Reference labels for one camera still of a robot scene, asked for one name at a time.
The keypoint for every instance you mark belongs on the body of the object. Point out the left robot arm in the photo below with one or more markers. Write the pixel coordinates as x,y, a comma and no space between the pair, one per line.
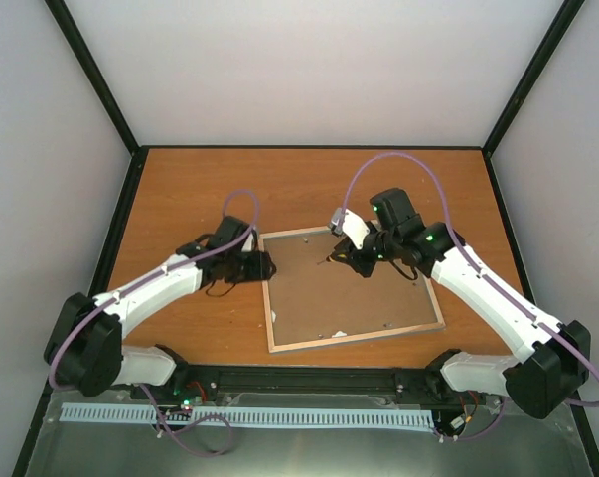
86,351

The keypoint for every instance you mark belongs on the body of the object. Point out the blue picture frame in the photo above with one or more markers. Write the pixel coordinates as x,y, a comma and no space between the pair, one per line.
348,288

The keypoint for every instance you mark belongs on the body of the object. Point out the yellow handled screwdriver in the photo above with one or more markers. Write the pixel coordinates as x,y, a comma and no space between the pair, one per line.
335,257

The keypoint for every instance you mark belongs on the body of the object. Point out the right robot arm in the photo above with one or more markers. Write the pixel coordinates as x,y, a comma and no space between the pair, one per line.
544,367

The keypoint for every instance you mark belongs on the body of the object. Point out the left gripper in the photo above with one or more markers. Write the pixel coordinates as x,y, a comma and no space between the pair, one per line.
259,269

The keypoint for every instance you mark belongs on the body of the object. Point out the small lit circuit board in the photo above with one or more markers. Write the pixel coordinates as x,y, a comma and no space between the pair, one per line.
190,395

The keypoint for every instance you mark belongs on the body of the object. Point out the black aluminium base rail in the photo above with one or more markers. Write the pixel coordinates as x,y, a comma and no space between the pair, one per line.
420,387

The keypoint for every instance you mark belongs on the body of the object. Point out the blue slotted cable duct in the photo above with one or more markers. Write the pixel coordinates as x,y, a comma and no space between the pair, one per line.
253,417

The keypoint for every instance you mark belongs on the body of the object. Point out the brown frame backing board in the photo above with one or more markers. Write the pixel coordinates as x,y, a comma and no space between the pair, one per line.
348,288

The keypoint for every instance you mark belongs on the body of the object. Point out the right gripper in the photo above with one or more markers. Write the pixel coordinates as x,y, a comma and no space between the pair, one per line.
364,268

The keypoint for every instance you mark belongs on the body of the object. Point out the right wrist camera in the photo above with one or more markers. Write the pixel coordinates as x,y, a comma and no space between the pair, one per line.
346,223

